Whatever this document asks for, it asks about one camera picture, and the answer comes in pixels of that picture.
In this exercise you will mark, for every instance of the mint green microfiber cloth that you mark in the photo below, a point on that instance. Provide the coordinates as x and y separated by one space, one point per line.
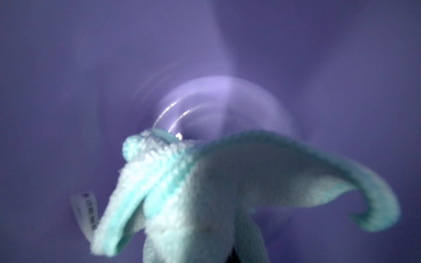
194 199

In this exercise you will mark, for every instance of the purple plastic bucket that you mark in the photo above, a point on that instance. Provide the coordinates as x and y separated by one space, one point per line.
77 77

